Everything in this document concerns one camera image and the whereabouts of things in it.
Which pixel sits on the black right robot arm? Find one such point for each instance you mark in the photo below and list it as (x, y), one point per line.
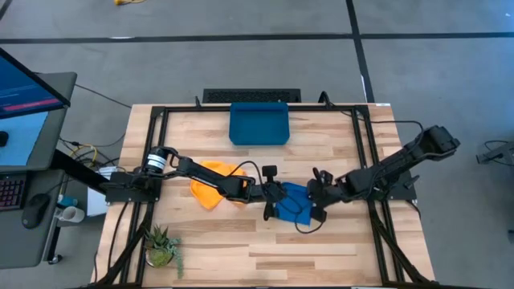
(401, 160)

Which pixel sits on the white mug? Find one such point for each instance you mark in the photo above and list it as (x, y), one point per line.
(72, 214)

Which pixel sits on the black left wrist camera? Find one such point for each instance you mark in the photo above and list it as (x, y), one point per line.
(270, 172)

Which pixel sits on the orange microfiber towel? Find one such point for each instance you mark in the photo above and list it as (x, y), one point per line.
(209, 196)

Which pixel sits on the black perforated panel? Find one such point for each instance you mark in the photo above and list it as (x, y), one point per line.
(251, 95)

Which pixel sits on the black keyboard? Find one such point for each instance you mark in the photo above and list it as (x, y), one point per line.
(10, 192)

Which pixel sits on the grey workstation cart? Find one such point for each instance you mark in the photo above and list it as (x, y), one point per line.
(40, 140)

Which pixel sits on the blue plastic basket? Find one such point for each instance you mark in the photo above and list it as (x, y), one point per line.
(259, 124)

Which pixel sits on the teal bottle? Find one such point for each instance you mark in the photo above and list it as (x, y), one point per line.
(69, 200)

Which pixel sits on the computer monitor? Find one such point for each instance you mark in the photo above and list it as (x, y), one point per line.
(24, 92)

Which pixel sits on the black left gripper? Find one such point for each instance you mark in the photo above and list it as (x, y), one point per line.
(271, 192)

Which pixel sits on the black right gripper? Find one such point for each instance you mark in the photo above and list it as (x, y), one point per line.
(325, 194)

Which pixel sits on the potted succulent plant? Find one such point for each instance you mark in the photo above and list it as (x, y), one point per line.
(160, 249)

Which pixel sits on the blue microfiber towel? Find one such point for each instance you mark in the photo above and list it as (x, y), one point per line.
(295, 200)

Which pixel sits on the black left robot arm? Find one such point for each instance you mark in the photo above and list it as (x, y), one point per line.
(209, 178)

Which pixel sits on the black cart support bar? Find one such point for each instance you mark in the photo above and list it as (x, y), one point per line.
(76, 168)

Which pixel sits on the black aluminium table frame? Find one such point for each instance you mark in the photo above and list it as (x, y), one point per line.
(309, 107)

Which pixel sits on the black computer mouse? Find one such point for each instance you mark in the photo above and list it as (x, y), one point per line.
(35, 208)

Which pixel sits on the white box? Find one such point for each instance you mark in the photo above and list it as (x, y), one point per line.
(96, 204)

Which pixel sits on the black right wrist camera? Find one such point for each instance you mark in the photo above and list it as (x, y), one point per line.
(323, 176)

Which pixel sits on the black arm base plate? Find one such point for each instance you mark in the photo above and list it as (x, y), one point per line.
(405, 192)
(120, 194)

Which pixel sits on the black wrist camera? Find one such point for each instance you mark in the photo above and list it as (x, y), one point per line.
(270, 172)
(323, 176)

